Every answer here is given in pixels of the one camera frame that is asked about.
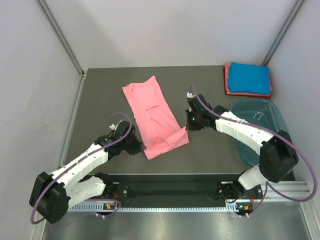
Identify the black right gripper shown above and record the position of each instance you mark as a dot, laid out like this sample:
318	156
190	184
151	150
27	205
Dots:
189	125

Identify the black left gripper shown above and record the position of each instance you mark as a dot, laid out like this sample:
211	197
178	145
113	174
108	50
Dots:
138	146

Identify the pink t-shirt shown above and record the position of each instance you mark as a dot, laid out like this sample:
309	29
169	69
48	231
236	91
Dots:
158	127

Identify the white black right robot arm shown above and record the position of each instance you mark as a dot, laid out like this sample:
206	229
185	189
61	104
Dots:
276	157

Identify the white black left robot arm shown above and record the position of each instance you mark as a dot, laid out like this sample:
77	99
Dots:
53	194

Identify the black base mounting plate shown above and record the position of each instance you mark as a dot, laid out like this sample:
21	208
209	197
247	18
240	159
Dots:
217	186

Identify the folded blue t-shirt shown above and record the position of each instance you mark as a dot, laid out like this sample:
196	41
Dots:
250	77

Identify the folded dark red t-shirt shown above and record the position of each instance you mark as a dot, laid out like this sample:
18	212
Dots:
242	94

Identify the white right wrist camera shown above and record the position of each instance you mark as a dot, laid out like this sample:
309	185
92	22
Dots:
189	95

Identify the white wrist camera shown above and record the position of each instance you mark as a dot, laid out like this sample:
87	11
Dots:
189	95
114	126

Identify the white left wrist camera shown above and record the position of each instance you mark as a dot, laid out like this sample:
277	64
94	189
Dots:
114	126

